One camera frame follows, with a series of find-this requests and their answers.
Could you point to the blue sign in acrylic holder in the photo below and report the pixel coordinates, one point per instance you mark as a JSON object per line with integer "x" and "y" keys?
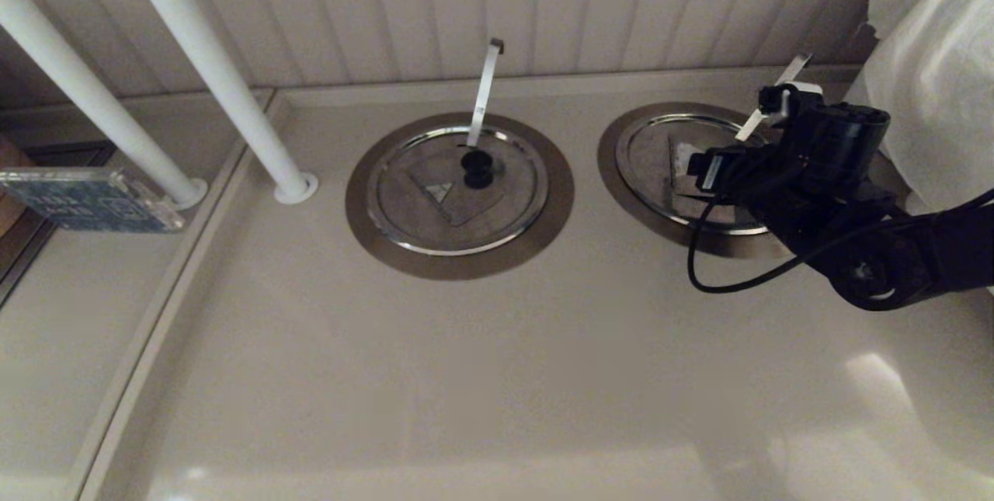
{"x": 85, "y": 200}

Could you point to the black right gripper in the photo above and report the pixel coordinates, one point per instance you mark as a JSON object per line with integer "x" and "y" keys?
{"x": 839, "y": 151}

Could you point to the white metal pole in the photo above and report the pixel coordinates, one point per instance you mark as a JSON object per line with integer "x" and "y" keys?
{"x": 78, "y": 78}
{"x": 211, "y": 58}

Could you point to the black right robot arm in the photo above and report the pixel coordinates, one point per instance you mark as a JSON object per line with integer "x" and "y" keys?
{"x": 955, "y": 245}

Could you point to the steel lid with black knob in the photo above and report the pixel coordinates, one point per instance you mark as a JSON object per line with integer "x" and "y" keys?
{"x": 411, "y": 213}
{"x": 644, "y": 175}

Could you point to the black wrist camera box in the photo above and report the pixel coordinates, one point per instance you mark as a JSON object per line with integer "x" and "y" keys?
{"x": 718, "y": 171}

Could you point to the brown wooden board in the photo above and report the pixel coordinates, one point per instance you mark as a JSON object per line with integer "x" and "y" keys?
{"x": 9, "y": 155}

